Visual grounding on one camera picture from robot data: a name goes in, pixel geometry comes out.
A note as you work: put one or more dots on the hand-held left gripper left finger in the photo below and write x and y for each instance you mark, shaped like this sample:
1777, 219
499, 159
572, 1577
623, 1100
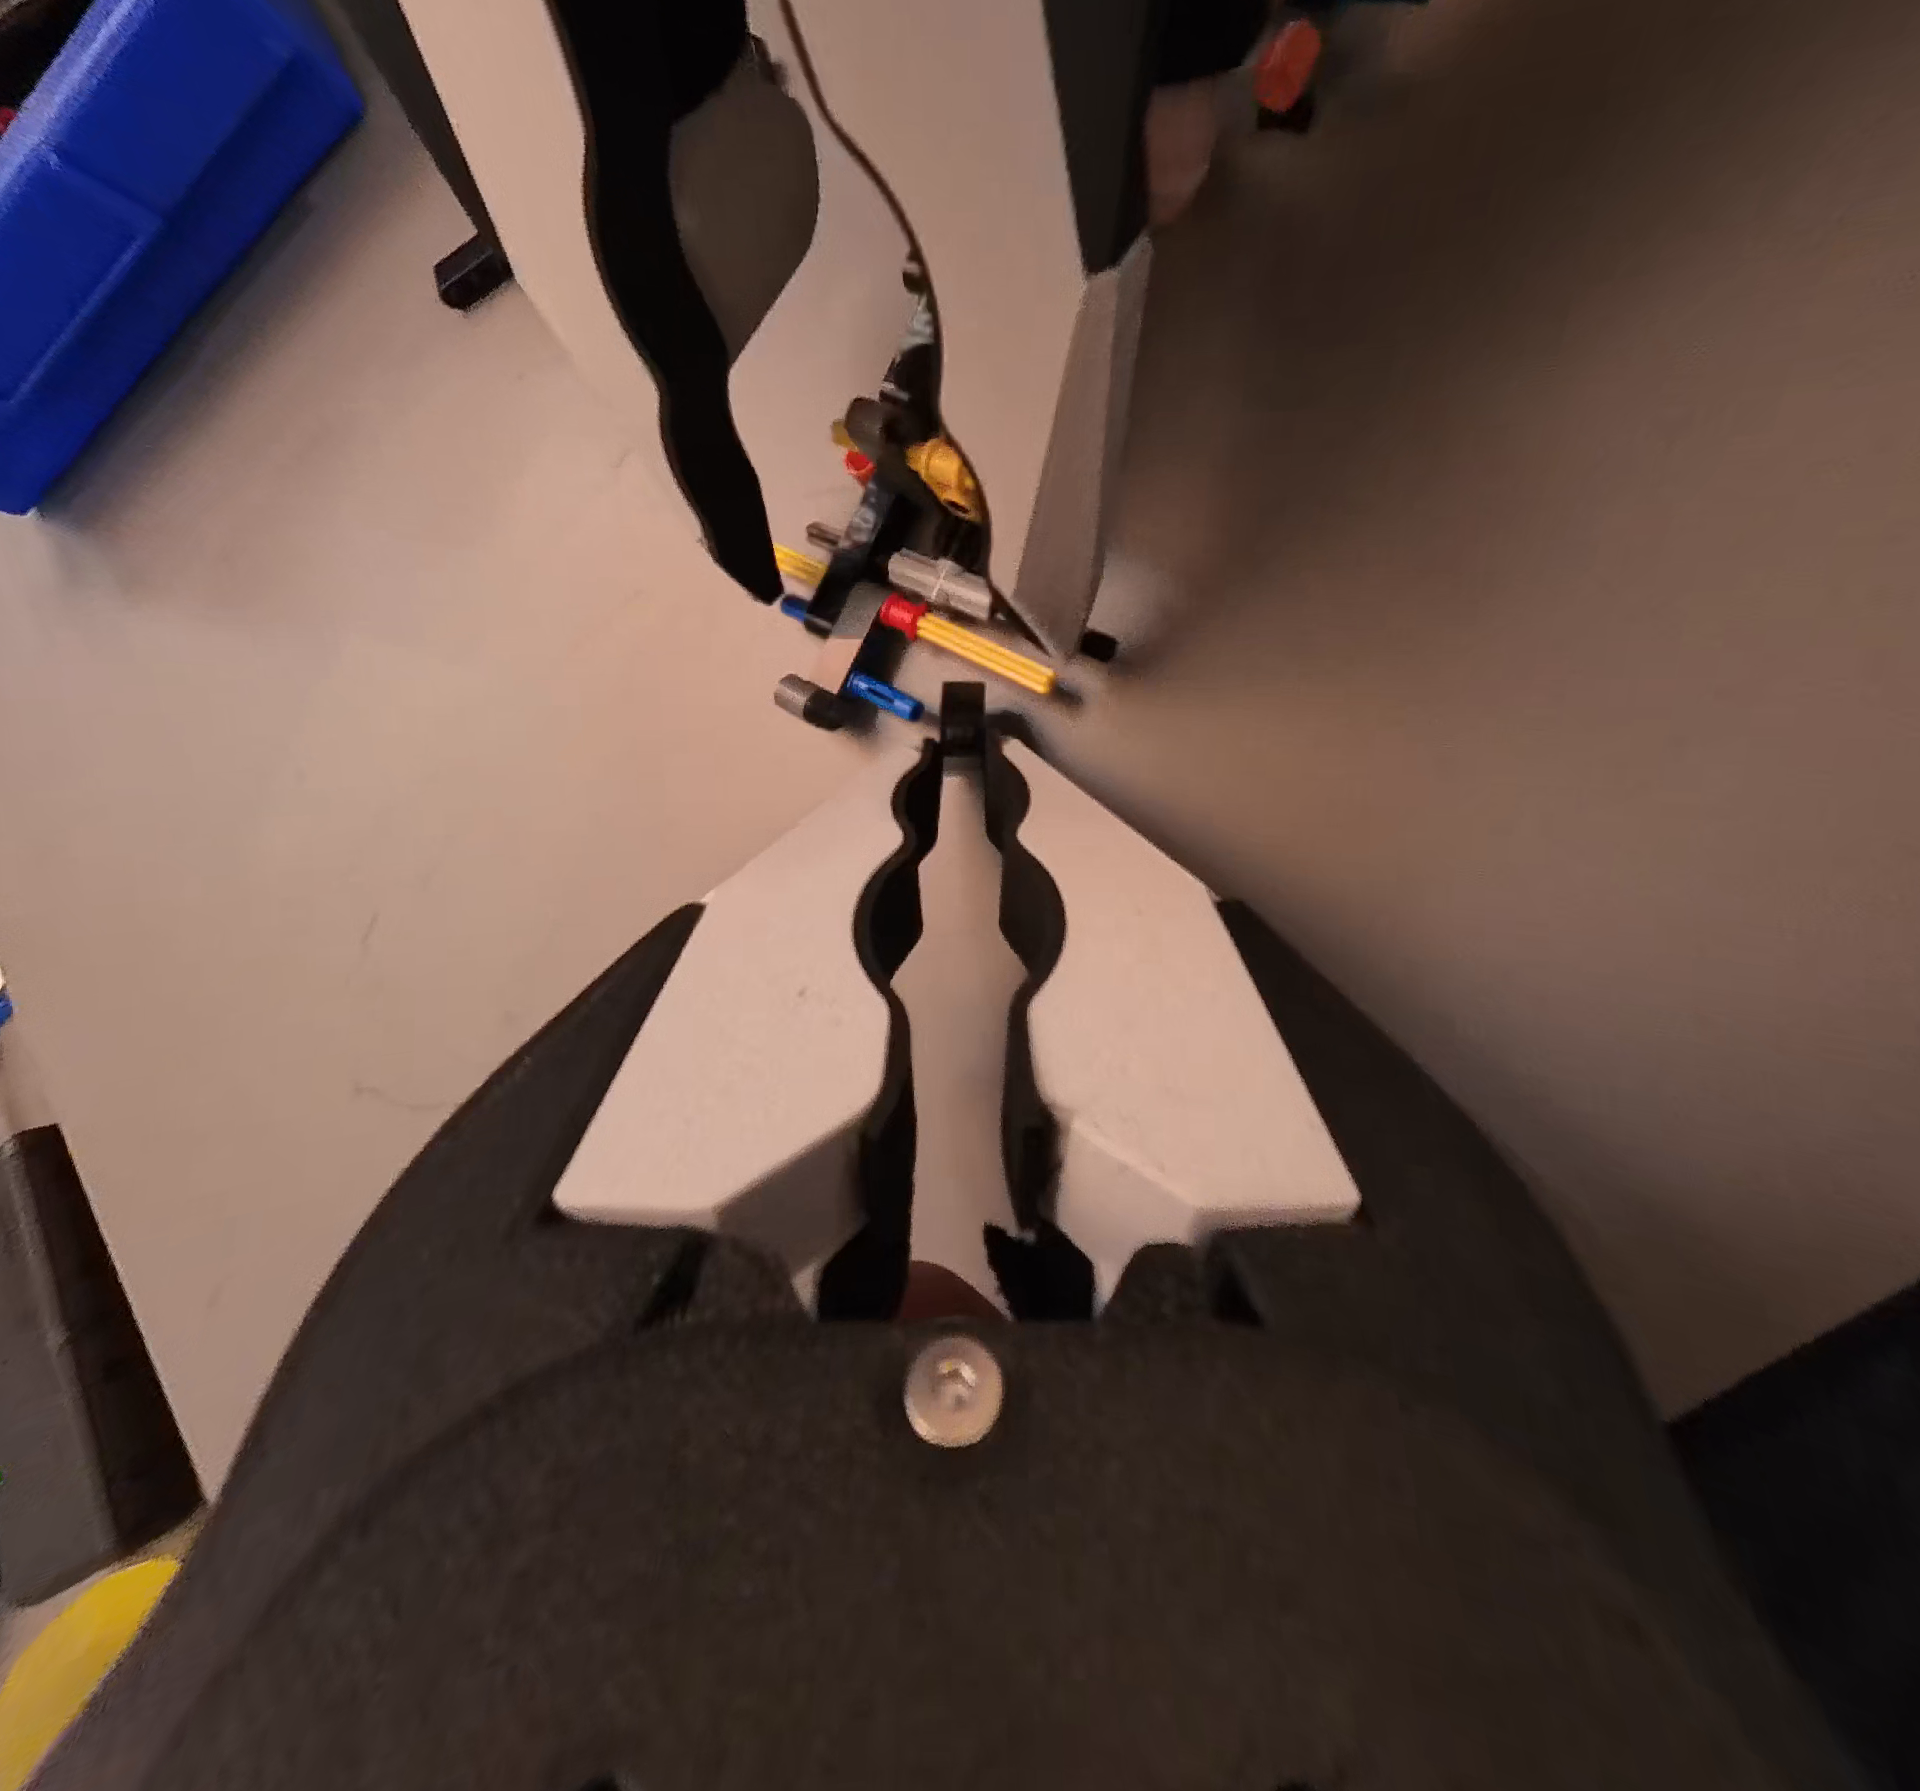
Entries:
721, 1071

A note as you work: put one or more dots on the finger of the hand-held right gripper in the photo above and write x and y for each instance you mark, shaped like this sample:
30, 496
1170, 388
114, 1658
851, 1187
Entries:
960, 94
494, 64

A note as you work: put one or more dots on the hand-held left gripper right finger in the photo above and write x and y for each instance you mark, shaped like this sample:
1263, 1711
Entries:
1183, 1071

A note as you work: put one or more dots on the lego chassis assembly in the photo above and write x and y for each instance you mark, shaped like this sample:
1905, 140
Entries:
945, 471

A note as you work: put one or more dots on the person's right hand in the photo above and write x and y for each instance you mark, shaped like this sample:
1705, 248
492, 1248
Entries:
1183, 149

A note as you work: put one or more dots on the blue storage bin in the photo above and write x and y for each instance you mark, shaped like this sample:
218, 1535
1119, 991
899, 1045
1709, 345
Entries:
149, 247

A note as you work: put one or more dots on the dark grey box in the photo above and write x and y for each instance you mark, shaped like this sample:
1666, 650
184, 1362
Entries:
59, 1370

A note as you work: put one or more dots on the person's dark pants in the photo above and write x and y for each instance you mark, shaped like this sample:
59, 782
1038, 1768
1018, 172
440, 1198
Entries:
1832, 1596

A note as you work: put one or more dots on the yellow object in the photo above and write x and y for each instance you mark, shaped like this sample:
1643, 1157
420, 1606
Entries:
59, 1703

